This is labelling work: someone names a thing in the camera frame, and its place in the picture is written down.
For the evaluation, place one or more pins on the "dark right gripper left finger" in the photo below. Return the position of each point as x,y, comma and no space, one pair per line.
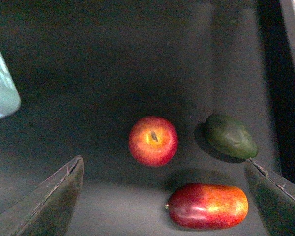
48,209

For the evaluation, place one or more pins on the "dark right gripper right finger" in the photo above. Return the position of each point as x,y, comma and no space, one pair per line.
274,197

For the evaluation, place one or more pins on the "red yellow apple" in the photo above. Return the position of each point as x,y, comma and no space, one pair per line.
153,141

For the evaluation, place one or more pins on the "red yellow mango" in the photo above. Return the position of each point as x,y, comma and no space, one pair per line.
199,206

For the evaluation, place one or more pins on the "green avocado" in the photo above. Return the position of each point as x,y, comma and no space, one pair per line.
230,137

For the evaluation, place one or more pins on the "black near display tray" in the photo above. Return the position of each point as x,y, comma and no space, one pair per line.
88,70

